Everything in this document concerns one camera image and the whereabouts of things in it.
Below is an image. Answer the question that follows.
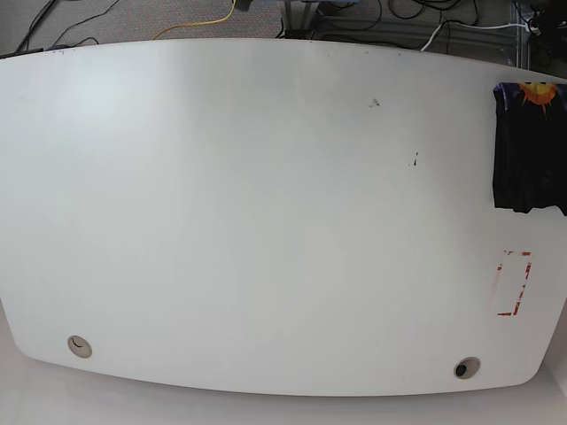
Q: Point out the white cable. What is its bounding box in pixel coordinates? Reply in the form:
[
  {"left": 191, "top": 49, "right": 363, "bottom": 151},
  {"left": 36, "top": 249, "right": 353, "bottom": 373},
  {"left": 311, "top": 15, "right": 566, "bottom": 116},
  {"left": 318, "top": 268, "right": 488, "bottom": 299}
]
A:
[{"left": 419, "top": 21, "right": 531, "bottom": 52}]

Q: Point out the left table grommet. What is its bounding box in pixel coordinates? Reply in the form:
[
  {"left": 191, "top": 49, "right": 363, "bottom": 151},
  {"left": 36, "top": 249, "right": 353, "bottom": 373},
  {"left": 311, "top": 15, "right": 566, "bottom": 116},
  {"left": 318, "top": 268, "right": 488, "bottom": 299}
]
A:
[{"left": 67, "top": 336, "right": 92, "bottom": 359}]

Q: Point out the red tape rectangle marking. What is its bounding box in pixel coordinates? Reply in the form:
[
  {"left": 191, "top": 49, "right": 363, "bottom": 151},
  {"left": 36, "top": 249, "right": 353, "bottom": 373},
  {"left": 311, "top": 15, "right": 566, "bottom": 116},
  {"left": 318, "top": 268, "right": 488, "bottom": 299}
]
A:
[{"left": 492, "top": 251, "right": 532, "bottom": 317}]

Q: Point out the table grommet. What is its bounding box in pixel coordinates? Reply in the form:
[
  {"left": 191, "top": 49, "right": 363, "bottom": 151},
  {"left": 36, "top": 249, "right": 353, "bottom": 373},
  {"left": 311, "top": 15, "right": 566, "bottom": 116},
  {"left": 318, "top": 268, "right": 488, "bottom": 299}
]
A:
[
  {"left": 454, "top": 357, "right": 481, "bottom": 380},
  {"left": 67, "top": 336, "right": 92, "bottom": 359}
]

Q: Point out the black t-shirt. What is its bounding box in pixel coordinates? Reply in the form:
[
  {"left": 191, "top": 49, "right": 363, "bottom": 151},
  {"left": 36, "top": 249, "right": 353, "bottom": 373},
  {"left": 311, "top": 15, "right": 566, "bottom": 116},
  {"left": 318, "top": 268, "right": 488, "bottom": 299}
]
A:
[{"left": 493, "top": 81, "right": 566, "bottom": 213}]

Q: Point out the yellow cable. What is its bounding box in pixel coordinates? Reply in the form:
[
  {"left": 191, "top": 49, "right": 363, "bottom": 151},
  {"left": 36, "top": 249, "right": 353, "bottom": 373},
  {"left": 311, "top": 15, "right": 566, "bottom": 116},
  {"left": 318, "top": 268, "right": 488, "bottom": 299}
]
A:
[{"left": 152, "top": 0, "right": 238, "bottom": 42}]

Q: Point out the right table grommet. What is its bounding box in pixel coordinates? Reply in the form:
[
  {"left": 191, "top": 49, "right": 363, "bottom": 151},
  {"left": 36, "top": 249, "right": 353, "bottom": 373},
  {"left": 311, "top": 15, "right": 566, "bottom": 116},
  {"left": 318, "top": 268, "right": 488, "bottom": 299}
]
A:
[{"left": 454, "top": 357, "right": 481, "bottom": 380}]

